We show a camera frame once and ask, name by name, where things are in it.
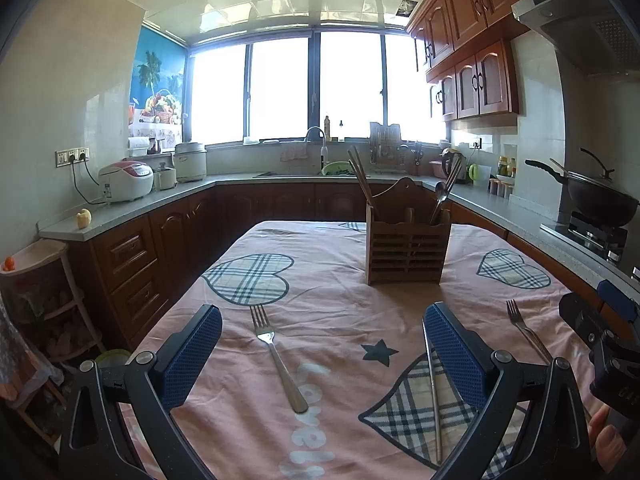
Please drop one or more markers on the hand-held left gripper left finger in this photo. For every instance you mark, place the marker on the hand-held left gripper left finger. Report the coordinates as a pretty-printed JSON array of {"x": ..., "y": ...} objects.
[{"x": 200, "y": 350}]

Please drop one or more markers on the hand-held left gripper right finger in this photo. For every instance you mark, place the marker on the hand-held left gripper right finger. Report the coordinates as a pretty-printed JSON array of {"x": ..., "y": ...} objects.
[{"x": 450, "y": 355}]

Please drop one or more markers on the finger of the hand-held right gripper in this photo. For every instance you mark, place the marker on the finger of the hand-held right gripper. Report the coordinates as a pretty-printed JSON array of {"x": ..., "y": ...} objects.
[
  {"x": 580, "y": 315},
  {"x": 620, "y": 300}
]

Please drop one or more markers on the wooden utensil holder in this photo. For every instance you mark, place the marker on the wooden utensil holder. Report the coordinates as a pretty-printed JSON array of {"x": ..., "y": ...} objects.
[{"x": 405, "y": 255}]

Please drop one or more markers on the steel spoon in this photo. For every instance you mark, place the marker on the steel spoon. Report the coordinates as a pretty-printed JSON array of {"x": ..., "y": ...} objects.
[{"x": 440, "y": 191}]

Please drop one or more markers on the light wooden chopstick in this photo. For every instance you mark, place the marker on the light wooden chopstick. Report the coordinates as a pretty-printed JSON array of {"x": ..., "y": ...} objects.
[{"x": 362, "y": 175}]

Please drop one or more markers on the person's right hand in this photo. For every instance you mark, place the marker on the person's right hand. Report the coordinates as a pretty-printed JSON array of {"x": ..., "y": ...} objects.
[{"x": 607, "y": 440}]

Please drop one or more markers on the steel chopstick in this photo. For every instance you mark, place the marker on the steel chopstick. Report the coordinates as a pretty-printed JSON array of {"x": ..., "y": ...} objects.
[{"x": 434, "y": 400}]

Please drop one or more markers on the steel fork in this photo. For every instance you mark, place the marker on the steel fork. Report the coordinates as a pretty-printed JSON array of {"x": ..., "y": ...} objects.
[
  {"x": 525, "y": 330},
  {"x": 272, "y": 350}
]

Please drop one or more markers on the gas stove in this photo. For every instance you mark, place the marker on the gas stove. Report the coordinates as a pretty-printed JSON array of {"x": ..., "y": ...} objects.
[{"x": 595, "y": 240}]

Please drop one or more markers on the green rimmed plate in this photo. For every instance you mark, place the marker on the green rimmed plate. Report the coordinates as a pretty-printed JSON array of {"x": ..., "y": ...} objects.
[{"x": 112, "y": 357}]

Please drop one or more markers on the black wok with lid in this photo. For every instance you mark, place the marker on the black wok with lid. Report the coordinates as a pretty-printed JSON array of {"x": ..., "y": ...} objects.
[{"x": 595, "y": 200}]

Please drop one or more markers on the wooden base cabinets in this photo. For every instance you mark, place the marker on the wooden base cabinets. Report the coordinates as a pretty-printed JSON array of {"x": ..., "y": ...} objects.
[{"x": 130, "y": 255}]

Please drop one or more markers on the pink tablecloth with plaid hearts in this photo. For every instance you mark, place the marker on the pink tablecloth with plaid hearts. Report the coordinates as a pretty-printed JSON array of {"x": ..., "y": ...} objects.
[{"x": 325, "y": 310}]

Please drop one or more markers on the wooden spatula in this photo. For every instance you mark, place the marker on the wooden spatula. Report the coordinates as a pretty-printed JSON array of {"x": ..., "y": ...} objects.
[{"x": 409, "y": 215}]

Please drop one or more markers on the spice jar set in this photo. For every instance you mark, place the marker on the spice jar set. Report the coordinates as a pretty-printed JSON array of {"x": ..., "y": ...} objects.
[{"x": 501, "y": 187}]

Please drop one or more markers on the small white pot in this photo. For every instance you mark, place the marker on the small white pot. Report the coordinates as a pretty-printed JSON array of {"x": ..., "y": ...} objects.
[{"x": 165, "y": 178}]

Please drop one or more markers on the brown wooden chopstick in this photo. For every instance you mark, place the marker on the brown wooden chopstick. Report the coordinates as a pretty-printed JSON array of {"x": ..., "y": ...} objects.
[{"x": 452, "y": 180}]

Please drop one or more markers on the yellow fruit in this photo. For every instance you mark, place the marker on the yellow fruit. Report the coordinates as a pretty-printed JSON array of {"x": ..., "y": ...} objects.
[{"x": 83, "y": 219}]

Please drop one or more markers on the green round object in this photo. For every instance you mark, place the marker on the green round object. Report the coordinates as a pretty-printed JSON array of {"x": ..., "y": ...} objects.
[{"x": 473, "y": 174}]

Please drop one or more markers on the white corner shelf rack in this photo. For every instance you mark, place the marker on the white corner shelf rack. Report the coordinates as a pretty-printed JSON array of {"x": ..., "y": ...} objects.
[{"x": 45, "y": 252}]

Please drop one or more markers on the white and pink rice cooker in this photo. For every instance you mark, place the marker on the white and pink rice cooker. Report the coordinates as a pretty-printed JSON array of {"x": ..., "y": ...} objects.
[{"x": 125, "y": 180}]

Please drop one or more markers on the pink container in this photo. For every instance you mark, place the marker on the pink container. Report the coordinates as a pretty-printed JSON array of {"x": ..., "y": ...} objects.
[{"x": 436, "y": 169}]

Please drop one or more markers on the tall white cooker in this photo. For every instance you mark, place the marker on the tall white cooker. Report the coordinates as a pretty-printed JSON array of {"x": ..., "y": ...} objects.
[{"x": 190, "y": 162}]

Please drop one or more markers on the electric kettle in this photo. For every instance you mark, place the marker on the electric kettle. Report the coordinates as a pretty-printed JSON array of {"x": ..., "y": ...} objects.
[{"x": 452, "y": 165}]

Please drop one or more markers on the knife holder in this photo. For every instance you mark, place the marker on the knife holder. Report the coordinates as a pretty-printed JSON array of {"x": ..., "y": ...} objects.
[{"x": 417, "y": 154}]

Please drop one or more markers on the dark wooden chopstick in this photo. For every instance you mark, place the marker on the dark wooden chopstick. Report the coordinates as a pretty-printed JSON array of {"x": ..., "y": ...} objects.
[{"x": 356, "y": 172}]

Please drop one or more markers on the paper towel roll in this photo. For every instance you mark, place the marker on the paper towel roll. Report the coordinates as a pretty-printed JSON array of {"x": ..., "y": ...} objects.
[{"x": 140, "y": 146}]

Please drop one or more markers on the green colander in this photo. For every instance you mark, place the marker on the green colander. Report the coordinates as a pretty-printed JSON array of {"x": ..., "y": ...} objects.
[{"x": 337, "y": 169}]

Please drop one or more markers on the dish rack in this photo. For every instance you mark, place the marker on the dish rack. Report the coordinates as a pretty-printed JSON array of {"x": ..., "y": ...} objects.
[{"x": 385, "y": 142}]

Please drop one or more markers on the kitchen faucet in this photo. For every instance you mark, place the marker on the kitchen faucet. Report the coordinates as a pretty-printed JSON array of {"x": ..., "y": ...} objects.
[{"x": 322, "y": 155}]

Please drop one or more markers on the yellow bottle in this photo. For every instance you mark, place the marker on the yellow bottle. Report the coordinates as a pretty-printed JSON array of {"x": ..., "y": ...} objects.
[{"x": 327, "y": 127}]

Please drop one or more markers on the kitchen window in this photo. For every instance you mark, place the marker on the kitchen window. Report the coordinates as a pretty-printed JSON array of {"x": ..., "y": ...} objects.
[{"x": 280, "y": 90}]

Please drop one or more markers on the steel range hood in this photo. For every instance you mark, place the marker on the steel range hood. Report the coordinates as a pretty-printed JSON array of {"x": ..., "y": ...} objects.
[{"x": 575, "y": 20}]

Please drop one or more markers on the wall power outlet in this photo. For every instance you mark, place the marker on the wall power outlet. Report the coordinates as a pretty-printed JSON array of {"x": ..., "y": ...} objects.
[{"x": 72, "y": 156}]

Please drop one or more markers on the fruit wall poster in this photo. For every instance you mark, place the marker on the fruit wall poster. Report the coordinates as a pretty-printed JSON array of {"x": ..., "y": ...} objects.
[{"x": 155, "y": 85}]

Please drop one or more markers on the wooden wall cabinets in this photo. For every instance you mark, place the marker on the wooden wall cabinets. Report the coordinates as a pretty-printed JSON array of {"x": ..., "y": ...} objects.
[{"x": 475, "y": 10}]

